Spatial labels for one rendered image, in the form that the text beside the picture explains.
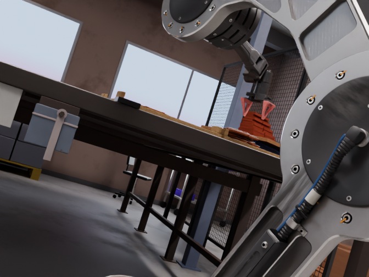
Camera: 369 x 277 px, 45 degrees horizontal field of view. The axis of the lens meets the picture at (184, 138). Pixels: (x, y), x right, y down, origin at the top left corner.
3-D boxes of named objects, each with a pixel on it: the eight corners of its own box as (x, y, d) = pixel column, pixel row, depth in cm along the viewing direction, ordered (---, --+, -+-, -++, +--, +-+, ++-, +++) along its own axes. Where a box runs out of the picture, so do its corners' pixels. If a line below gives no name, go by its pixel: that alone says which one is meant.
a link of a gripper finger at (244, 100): (244, 117, 198) (250, 97, 198) (257, 119, 193) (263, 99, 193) (235, 112, 193) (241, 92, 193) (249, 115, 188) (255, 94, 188)
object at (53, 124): (65, 165, 136) (84, 109, 137) (18, 152, 131) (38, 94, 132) (62, 162, 146) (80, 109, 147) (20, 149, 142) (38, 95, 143)
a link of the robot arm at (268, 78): (268, 67, 187) (276, 72, 191) (256, 67, 193) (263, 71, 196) (263, 83, 187) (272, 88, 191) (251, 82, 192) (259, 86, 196)
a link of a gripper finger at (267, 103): (257, 119, 193) (263, 99, 193) (270, 122, 188) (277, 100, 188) (248, 115, 188) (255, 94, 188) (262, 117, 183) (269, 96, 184)
